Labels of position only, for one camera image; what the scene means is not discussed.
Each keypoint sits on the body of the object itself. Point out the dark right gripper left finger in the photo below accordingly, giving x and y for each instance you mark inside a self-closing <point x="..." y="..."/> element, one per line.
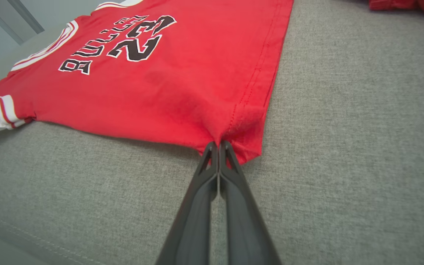
<point x="197" y="213"/>

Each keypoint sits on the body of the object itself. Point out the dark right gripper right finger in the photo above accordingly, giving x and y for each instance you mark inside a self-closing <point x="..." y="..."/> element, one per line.
<point x="243" y="221"/>

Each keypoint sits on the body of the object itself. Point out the red white basketball jersey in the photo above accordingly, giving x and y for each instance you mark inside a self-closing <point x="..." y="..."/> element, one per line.
<point x="160" y="95"/>

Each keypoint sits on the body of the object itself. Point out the grey fabric sofa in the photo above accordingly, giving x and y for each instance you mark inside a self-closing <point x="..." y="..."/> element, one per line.
<point x="344" y="147"/>

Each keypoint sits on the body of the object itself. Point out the grey rounded partition post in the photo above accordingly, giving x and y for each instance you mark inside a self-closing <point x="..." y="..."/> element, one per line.
<point x="26" y="16"/>

